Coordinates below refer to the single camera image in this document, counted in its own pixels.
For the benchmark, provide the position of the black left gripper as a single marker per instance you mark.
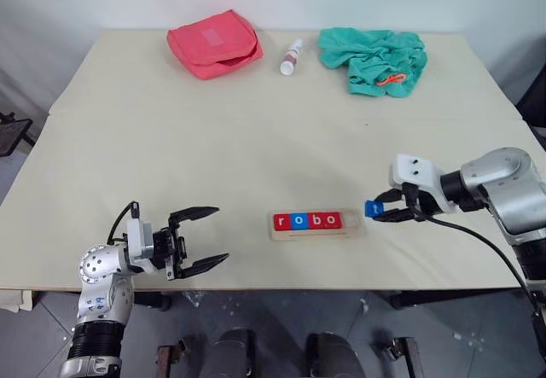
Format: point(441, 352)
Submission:
point(168, 248)

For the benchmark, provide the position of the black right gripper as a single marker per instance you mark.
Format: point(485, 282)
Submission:
point(420, 207)

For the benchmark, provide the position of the blue letter t block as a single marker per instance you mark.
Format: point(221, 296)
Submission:
point(373, 209)

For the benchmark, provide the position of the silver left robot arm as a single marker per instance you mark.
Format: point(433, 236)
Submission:
point(96, 267)

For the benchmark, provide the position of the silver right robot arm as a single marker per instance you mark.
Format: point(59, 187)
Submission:
point(507, 186)

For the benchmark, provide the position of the red letter b block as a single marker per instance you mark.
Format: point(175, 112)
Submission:
point(316, 221)

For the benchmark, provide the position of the red letter r block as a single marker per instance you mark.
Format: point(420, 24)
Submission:
point(282, 221)

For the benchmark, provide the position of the wooden letter tray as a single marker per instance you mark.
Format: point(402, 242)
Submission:
point(315, 234)

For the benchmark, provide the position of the blue letter o block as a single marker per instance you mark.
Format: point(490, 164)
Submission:
point(299, 221)

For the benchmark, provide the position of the crumpled green cloth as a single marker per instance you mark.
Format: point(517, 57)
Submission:
point(367, 49)

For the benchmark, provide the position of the small white bottle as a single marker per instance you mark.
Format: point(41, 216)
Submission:
point(291, 56)

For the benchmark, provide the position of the pink fabric pouch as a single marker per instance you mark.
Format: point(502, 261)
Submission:
point(205, 38)

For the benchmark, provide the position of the black stand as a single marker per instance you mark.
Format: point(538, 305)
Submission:
point(10, 135)

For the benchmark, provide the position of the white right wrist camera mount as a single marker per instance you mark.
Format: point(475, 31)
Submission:
point(416, 169)

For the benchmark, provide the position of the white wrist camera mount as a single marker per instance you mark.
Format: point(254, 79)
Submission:
point(416, 169)
point(138, 239)

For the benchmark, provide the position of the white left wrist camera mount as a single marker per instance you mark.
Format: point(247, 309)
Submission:
point(138, 239)

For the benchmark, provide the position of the black table frame bar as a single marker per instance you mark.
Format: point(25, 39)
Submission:
point(448, 298)

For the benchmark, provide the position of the rusty metal bracket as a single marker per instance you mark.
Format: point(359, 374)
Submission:
point(401, 354)
point(170, 356)

